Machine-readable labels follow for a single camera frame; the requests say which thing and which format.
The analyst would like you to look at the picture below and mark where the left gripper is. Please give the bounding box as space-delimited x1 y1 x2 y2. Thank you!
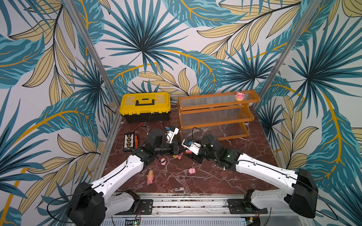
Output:
155 141 186 156

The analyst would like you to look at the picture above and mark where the pink yellow figure toy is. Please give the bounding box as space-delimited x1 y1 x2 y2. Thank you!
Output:
173 153 183 160

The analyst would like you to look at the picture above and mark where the pink round pig figure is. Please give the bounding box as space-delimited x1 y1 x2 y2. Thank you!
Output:
235 91 245 101

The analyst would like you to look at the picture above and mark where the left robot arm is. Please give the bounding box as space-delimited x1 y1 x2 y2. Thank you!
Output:
67 127 180 226

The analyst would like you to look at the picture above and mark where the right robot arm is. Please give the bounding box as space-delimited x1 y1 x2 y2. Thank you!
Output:
182 134 318 218

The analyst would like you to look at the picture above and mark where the yellow black toolbox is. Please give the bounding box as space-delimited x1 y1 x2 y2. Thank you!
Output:
119 92 171 123

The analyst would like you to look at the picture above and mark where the orange clear plastic shelf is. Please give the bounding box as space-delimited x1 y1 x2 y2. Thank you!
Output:
178 89 260 140

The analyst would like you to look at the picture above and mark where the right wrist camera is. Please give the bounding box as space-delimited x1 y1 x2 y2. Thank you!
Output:
182 138 202 155

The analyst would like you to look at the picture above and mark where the orange handled screwdriver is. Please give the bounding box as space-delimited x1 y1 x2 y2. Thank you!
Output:
134 134 139 149

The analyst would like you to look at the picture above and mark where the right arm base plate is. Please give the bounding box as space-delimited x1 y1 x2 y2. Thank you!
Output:
226 199 268 215

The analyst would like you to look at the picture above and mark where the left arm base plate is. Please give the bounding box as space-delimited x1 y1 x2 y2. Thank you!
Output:
123 199 154 215

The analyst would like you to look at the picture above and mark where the aluminium mounting rail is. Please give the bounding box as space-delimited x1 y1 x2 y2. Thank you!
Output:
100 193 315 226

